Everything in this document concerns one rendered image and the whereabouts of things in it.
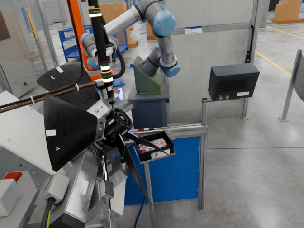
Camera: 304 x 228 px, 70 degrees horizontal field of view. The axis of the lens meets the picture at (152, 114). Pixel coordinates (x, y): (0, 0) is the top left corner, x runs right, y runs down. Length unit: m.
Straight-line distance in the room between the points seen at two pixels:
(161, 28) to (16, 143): 0.84
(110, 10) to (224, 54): 6.58
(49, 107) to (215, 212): 1.71
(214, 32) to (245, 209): 1.93
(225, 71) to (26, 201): 1.26
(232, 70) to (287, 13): 11.85
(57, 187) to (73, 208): 0.10
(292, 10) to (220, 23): 10.51
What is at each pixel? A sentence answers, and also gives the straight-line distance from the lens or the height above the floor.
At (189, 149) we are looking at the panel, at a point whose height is 0.66.
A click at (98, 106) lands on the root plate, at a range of 0.95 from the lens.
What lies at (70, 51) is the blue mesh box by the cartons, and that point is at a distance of 7.86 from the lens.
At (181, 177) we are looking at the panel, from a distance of 1.79.
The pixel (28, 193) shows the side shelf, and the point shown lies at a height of 0.86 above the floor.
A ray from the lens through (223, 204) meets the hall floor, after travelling 2.17.
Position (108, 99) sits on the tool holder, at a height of 1.29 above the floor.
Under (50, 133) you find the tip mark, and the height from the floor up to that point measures 1.34.
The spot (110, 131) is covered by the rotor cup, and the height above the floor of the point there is 1.20.
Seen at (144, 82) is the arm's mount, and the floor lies 1.10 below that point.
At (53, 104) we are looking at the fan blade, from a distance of 0.70.
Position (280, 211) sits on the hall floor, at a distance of 2.25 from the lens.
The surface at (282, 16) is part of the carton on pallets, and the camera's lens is 13.13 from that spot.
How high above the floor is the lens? 1.66
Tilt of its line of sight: 28 degrees down
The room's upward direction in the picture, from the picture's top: 5 degrees counter-clockwise
